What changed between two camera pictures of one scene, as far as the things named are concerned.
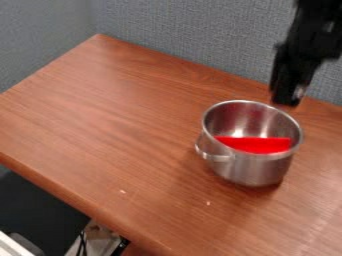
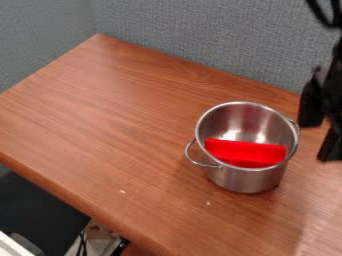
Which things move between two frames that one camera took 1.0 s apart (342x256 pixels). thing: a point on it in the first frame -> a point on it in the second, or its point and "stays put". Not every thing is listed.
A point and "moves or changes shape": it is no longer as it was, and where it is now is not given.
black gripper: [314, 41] -> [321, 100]
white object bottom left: [10, 246] stays put
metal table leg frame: [98, 241] stays put
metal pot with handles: [250, 140] moves or changes shape
